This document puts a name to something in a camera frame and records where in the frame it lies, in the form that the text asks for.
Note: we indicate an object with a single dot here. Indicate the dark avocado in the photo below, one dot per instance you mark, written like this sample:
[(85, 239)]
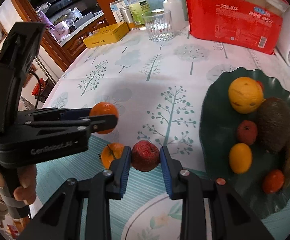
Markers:
[(273, 123)]

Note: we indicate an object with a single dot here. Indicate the patterned tablecloth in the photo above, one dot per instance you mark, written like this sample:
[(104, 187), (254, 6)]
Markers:
[(159, 90)]

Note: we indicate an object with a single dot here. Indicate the dark green leaf plate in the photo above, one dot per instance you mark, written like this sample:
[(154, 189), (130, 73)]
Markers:
[(218, 125)]

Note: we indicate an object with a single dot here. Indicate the red lychee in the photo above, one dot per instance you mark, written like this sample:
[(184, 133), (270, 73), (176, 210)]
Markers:
[(247, 132), (145, 156)]

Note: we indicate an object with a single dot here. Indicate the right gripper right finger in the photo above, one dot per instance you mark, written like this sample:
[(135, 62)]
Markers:
[(230, 216)]

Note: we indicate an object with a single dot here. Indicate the small metal tin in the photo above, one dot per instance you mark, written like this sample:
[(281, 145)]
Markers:
[(128, 18)]

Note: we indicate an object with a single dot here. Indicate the clear drinking glass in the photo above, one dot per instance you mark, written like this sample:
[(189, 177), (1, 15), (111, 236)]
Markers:
[(158, 24)]

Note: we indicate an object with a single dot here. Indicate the yellow rectangular box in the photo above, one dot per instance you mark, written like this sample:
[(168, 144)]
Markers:
[(107, 35)]

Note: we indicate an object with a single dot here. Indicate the red paper cup package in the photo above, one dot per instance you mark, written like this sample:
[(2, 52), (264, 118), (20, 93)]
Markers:
[(253, 24)]

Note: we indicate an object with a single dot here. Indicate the small yellow kumquat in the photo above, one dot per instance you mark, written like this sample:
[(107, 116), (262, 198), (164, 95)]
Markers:
[(240, 158)]

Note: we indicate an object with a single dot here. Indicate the yellow orange with sticker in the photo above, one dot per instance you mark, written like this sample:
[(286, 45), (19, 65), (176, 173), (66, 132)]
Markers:
[(245, 95)]

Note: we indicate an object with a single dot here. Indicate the large red cherry tomato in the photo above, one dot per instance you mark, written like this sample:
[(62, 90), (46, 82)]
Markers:
[(273, 182)]

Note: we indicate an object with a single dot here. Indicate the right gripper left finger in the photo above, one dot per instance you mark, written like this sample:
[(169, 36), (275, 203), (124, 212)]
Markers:
[(60, 217)]

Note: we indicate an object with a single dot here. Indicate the red round container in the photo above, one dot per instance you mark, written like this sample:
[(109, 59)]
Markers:
[(39, 87)]

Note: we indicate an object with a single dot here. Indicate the white blue carton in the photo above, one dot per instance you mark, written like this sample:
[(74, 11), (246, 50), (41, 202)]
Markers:
[(115, 8)]

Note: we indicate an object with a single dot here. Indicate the glass bottle green label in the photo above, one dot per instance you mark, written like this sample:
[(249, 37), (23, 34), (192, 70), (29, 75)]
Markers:
[(137, 9)]

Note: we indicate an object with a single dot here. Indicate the person's left hand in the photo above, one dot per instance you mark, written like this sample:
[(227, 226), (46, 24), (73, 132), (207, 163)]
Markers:
[(19, 184)]

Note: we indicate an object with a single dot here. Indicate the white plastic squeeze bottle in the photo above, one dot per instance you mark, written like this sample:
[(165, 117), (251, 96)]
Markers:
[(177, 13)]

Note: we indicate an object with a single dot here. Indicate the mandarin orange with stem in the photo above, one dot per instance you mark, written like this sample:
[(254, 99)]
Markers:
[(111, 152)]

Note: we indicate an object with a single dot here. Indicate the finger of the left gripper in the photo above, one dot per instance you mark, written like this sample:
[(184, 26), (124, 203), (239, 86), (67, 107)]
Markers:
[(52, 114), (52, 125)]

